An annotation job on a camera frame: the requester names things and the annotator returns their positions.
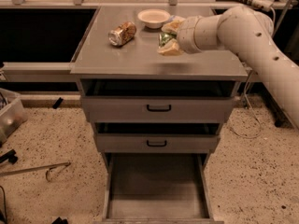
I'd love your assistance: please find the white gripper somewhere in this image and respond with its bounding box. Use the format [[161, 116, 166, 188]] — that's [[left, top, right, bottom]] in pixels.
[[157, 15, 223, 56]]

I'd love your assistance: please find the crushed green can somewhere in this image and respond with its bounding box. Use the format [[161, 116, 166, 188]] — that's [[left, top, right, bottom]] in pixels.
[[159, 32, 177, 48]]

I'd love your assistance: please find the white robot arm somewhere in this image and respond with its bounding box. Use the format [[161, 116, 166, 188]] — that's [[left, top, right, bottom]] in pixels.
[[158, 7, 299, 128]]

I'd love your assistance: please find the brown gold soda can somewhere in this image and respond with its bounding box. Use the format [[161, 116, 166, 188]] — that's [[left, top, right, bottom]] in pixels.
[[108, 21, 136, 47]]

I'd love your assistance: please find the grey drawer cabinet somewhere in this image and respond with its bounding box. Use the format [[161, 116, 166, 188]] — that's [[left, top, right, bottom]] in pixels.
[[70, 5, 249, 224]]

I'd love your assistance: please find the top drawer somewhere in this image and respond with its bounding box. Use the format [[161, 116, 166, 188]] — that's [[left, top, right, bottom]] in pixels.
[[80, 79, 235, 123]]

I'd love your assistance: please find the drawer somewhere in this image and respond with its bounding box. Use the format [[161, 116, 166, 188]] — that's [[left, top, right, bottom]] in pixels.
[[103, 153, 214, 224], [80, 79, 235, 123], [94, 123, 220, 153]]

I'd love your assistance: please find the middle drawer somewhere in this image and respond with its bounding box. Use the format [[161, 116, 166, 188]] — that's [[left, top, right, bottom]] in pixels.
[[94, 123, 220, 153]]

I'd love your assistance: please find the bottom drawer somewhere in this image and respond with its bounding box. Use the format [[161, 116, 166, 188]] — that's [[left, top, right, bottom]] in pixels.
[[103, 153, 214, 224]]

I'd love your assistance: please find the clear plastic water bottle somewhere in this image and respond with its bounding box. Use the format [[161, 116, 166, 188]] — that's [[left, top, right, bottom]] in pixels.
[[169, 15, 185, 21]]

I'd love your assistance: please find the white bowl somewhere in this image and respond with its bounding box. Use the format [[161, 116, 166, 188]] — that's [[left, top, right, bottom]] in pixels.
[[137, 9, 170, 29]]

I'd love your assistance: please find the dark grey cabinet right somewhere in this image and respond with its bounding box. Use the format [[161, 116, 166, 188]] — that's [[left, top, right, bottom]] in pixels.
[[267, 25, 299, 128]]

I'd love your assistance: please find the small black block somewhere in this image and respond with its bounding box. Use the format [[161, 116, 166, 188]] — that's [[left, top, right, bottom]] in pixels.
[[52, 97, 64, 109]]

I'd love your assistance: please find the clear plastic bin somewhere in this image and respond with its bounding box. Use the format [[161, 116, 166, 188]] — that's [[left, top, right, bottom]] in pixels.
[[0, 88, 27, 145]]

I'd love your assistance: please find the metal rod with hook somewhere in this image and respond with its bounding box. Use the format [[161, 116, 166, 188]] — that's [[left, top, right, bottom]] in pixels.
[[0, 161, 71, 182]]

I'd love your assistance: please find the black clamp on floor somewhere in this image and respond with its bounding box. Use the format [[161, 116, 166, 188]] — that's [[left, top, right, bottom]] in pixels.
[[0, 149, 18, 164]]

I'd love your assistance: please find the white cable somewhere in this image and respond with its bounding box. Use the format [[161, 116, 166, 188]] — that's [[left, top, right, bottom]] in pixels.
[[228, 7, 278, 140]]

